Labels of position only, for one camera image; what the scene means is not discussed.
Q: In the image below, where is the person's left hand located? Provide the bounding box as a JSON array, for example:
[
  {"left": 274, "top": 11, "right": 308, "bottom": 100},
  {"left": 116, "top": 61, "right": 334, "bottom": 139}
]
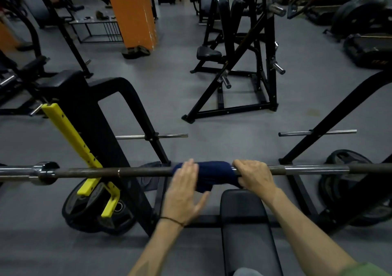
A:
[{"left": 160, "top": 158, "right": 211, "bottom": 227}]

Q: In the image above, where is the person's right hand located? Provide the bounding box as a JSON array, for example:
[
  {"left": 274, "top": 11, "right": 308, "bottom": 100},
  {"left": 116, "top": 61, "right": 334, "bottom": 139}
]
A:
[{"left": 232, "top": 159, "right": 282, "bottom": 207}]

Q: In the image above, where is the blue cleaning cloth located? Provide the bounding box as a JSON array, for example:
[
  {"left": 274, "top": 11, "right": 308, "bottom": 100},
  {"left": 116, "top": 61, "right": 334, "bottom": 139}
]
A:
[{"left": 172, "top": 161, "right": 241, "bottom": 194}]

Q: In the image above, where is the steel barbell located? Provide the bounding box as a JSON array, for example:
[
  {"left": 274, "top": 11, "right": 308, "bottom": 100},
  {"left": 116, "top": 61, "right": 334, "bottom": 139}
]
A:
[{"left": 0, "top": 161, "right": 392, "bottom": 186}]

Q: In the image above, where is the person's right forearm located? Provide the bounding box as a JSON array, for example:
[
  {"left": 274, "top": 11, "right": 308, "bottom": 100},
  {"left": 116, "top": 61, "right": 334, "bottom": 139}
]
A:
[{"left": 268, "top": 190, "right": 357, "bottom": 276}]

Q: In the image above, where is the grey cloth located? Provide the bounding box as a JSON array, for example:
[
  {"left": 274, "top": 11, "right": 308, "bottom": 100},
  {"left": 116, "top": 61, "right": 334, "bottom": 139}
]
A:
[{"left": 138, "top": 161, "right": 163, "bottom": 192}]

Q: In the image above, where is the black padded bench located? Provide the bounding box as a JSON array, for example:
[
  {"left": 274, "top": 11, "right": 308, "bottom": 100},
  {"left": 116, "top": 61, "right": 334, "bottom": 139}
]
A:
[{"left": 220, "top": 189, "right": 284, "bottom": 276}]

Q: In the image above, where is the black grip-hole weight plate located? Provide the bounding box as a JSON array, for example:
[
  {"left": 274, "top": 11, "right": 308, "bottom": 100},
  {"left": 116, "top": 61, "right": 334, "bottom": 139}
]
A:
[{"left": 97, "top": 199, "right": 137, "bottom": 236}]

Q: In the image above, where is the large black weight plate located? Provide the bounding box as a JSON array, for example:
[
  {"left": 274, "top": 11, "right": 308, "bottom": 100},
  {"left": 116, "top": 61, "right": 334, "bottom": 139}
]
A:
[{"left": 318, "top": 149, "right": 392, "bottom": 227}]

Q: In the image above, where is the black weight plate white lettering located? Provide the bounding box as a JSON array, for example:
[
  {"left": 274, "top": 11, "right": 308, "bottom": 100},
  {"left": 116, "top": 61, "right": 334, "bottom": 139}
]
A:
[{"left": 62, "top": 179, "right": 105, "bottom": 234}]

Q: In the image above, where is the black and red lever machine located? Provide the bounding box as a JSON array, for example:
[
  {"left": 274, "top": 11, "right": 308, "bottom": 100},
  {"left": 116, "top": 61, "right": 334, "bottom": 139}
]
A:
[{"left": 181, "top": 0, "right": 328, "bottom": 124}]

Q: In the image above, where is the yellow bar hook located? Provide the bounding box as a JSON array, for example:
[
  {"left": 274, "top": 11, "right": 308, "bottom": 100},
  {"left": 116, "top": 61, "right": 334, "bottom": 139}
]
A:
[{"left": 41, "top": 102, "right": 120, "bottom": 219}]

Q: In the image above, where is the black bench press rack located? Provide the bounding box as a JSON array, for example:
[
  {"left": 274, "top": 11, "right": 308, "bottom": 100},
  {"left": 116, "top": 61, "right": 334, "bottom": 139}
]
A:
[{"left": 36, "top": 70, "right": 392, "bottom": 237}]

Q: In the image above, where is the black elliptical trainer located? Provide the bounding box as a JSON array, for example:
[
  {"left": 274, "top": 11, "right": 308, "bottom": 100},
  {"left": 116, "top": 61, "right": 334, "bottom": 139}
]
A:
[{"left": 323, "top": 0, "right": 392, "bottom": 40}]

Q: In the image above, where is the black squat rack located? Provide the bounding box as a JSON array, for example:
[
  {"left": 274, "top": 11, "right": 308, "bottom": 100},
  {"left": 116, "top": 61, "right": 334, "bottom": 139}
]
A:
[{"left": 30, "top": 0, "right": 94, "bottom": 79}]

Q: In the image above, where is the wide orange pillar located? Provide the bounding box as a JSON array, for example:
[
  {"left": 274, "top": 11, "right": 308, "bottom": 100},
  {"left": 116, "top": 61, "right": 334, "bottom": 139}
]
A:
[{"left": 98, "top": 0, "right": 158, "bottom": 51}]

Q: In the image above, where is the black incline bench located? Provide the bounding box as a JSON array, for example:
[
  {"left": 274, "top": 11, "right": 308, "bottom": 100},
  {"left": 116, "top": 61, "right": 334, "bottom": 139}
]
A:
[{"left": 0, "top": 6, "right": 53, "bottom": 116}]

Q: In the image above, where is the narrow orange pillar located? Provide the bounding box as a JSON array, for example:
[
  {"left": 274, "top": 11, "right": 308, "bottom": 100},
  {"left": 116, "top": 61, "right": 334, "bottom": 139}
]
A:
[{"left": 0, "top": 21, "right": 20, "bottom": 53}]

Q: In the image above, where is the black hair tie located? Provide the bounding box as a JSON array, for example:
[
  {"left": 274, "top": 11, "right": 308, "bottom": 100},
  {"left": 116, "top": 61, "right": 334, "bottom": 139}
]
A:
[{"left": 159, "top": 216, "right": 186, "bottom": 228}]

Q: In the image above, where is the black plate-loaded machine frame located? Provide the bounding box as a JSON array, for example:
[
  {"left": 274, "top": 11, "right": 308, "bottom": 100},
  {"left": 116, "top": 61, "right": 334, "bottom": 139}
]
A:
[{"left": 202, "top": 0, "right": 227, "bottom": 47}]

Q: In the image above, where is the black wire frame table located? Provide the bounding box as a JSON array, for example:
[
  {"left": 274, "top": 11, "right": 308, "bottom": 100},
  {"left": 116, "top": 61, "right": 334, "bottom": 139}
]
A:
[{"left": 69, "top": 18, "right": 124, "bottom": 44}]

